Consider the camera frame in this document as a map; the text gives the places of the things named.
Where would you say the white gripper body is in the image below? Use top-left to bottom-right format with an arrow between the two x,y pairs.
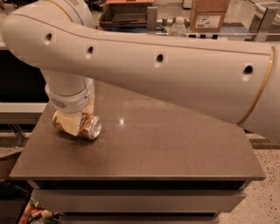
45,81 -> 95,113

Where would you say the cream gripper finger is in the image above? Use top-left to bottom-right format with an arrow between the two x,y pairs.
53,110 -> 82,137
82,95 -> 95,115

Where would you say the orange soda can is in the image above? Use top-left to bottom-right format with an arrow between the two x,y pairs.
52,112 -> 103,141

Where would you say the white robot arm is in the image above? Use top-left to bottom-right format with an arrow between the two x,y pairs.
2,0 -> 280,143

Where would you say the grey open tray box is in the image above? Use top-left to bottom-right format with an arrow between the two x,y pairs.
100,2 -> 153,25

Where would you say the colourful snack bags bin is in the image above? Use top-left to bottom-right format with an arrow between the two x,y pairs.
16,196 -> 60,224

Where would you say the clear plastic water bottle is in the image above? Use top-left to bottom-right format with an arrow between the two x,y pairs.
169,17 -> 186,37

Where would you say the cardboard box with label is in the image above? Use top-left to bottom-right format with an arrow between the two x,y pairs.
189,0 -> 230,32

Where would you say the middle metal glass post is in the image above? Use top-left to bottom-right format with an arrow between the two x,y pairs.
147,6 -> 158,33

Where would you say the metal glass post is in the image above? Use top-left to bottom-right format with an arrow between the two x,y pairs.
248,2 -> 280,42
147,6 -> 158,33

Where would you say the right metal glass post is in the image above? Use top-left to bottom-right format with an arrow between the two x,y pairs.
248,2 -> 280,42

